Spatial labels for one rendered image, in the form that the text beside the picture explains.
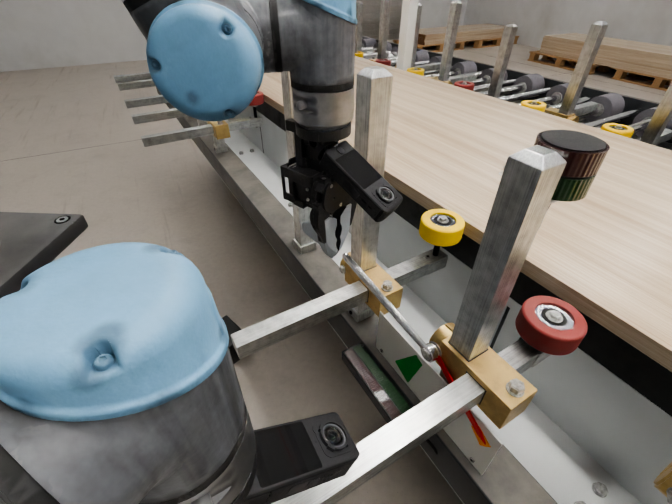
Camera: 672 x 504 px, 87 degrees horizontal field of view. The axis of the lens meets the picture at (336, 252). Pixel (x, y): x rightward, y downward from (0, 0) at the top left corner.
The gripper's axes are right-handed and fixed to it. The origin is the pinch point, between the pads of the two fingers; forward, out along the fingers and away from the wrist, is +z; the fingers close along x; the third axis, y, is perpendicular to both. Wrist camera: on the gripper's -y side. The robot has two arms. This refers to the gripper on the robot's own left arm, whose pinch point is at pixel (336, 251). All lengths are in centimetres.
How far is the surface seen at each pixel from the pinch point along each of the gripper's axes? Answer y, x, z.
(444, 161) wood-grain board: 3.5, -46.4, 1.8
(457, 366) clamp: -23.0, 2.5, 6.5
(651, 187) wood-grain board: -37, -62, 2
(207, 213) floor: 165, -68, 92
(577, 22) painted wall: 119, -852, 41
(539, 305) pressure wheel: -28.3, -10.1, 1.4
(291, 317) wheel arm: 2.3, 8.7, 9.6
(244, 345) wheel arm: 4.1, 17.0, 9.8
